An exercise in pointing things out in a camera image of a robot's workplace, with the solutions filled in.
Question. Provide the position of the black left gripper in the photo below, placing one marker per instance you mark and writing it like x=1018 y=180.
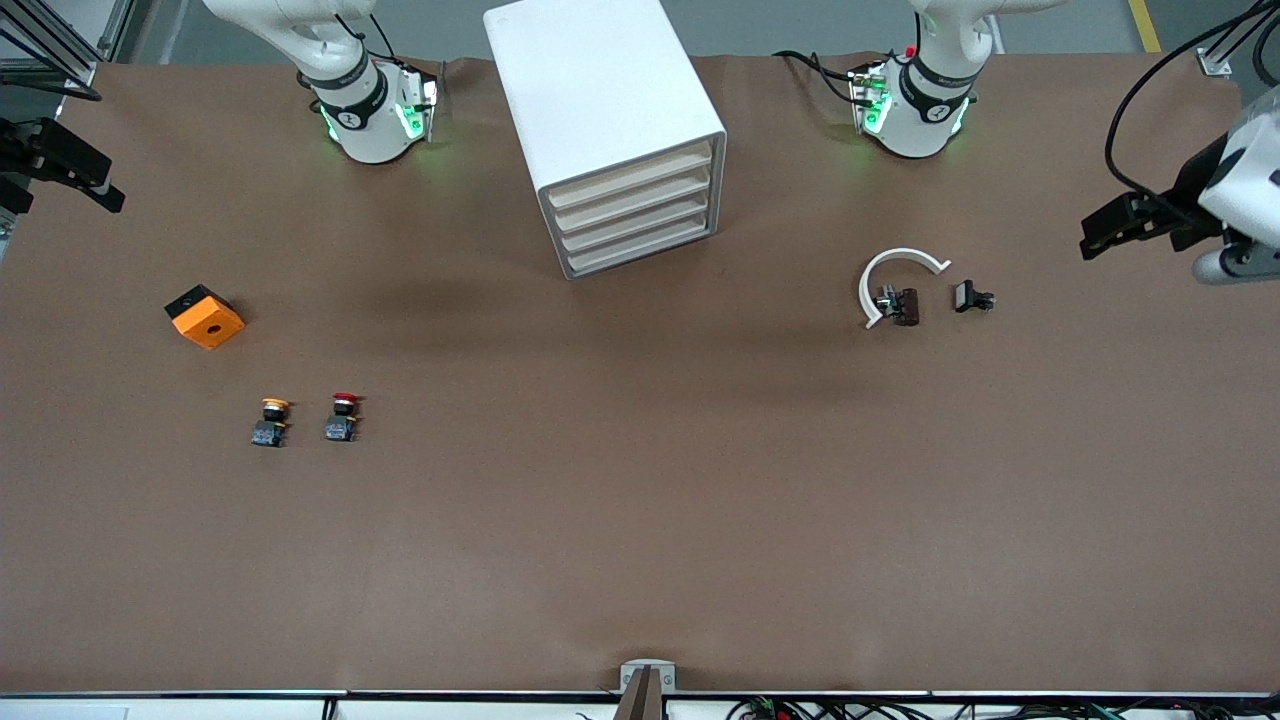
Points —
x=1190 y=190

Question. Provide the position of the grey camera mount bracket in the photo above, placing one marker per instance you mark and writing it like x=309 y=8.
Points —
x=647 y=678

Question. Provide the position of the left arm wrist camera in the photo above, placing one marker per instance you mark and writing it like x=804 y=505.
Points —
x=1235 y=265

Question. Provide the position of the white curved plastic bracket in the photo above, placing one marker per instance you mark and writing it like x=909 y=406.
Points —
x=903 y=252

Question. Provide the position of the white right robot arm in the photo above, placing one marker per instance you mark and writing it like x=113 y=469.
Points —
x=370 y=130

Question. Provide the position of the red mushroom push button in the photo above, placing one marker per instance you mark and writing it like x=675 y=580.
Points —
x=340 y=428

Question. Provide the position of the white table edge rail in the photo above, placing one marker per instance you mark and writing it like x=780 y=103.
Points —
x=200 y=708

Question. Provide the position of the orange black button enclosure box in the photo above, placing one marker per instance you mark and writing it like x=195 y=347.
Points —
x=210 y=325

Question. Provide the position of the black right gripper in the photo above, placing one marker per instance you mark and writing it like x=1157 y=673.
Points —
x=22 y=152

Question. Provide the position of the brown terminal block component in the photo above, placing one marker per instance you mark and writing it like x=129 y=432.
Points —
x=908 y=306

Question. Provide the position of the aluminium frame profile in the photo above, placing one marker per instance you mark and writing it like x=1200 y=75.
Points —
x=1215 y=62
x=75 y=72

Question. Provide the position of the brown table cover mat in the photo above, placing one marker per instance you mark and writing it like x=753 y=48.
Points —
x=640 y=500

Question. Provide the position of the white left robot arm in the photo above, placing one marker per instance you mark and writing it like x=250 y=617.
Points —
x=920 y=125

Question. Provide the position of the yellow mushroom push button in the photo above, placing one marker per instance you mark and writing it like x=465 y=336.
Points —
x=268 y=432

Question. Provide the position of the small black clip component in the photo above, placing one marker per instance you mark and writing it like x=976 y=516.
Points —
x=966 y=295

